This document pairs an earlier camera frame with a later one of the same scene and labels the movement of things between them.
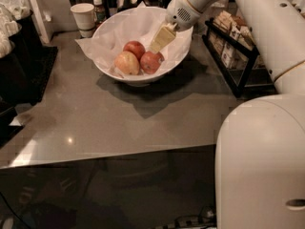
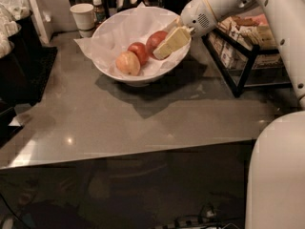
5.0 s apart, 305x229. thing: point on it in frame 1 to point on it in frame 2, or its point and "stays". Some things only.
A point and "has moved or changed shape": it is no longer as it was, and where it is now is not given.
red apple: x=151 y=61 has moved or changed shape
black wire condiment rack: x=235 y=52 stays
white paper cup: x=85 y=17 stays
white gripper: x=181 y=13 to x=196 y=14
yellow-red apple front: x=127 y=63 stays
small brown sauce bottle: x=99 y=9 stays
